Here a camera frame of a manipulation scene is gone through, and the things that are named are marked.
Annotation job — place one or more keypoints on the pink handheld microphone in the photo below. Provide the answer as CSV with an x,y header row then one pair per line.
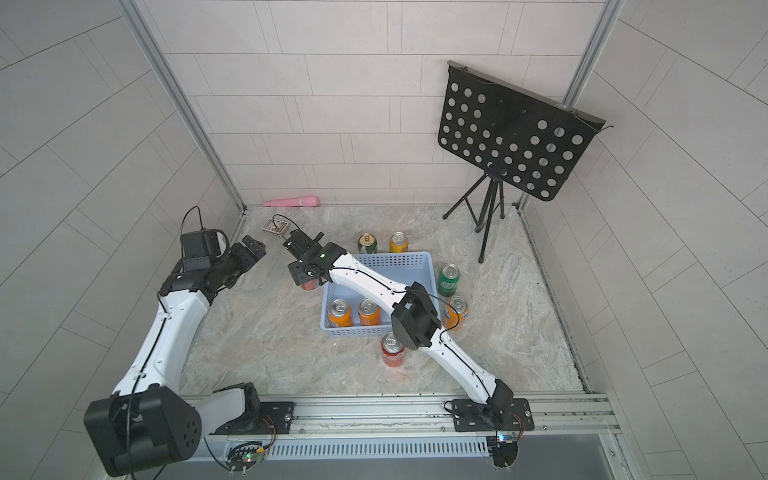
x,y
308,201

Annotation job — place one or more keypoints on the orange yellow soda can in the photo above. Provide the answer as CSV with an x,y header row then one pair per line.
x,y
398,242

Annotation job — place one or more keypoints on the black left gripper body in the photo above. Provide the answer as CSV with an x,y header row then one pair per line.
x,y
225,267

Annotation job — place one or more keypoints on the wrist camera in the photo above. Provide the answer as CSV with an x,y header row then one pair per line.
x,y
202,249
302,246

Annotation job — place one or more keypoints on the orange Fanta can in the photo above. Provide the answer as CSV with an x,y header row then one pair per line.
x,y
455,312

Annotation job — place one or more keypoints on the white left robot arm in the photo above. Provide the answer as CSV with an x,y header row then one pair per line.
x,y
144,423

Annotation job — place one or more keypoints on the red cola can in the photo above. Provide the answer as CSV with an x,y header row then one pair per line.
x,y
392,351
310,285

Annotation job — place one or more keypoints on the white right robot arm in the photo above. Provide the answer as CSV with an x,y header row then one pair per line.
x,y
490,404

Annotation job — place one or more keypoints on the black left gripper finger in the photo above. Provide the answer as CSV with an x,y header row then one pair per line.
x,y
257,248
241,259

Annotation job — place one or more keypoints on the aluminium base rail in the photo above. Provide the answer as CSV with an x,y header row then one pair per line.
x,y
356,427

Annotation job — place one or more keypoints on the green Sprite can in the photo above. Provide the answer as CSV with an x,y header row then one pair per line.
x,y
448,280

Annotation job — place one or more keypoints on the circuit board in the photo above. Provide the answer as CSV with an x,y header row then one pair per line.
x,y
503,449
241,458

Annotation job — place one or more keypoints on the right circuit board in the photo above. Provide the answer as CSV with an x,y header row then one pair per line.
x,y
503,449

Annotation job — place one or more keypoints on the white green beer can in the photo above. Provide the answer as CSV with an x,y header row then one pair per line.
x,y
367,244

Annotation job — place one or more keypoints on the red cola can back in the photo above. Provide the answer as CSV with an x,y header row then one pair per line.
x,y
310,285

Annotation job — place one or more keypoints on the red cola can front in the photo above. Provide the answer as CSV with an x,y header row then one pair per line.
x,y
392,351

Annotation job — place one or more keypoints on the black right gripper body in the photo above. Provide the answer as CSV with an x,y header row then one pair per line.
x,y
308,266

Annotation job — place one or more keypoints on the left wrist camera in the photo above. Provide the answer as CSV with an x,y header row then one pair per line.
x,y
202,249

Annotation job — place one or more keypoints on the left circuit board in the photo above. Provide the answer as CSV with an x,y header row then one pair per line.
x,y
241,458

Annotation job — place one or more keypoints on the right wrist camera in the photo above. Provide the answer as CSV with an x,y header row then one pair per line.
x,y
302,246

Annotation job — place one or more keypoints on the black perforated music stand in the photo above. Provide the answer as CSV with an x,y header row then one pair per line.
x,y
516,138

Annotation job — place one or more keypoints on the light blue plastic basket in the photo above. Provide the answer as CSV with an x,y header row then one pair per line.
x,y
382,278

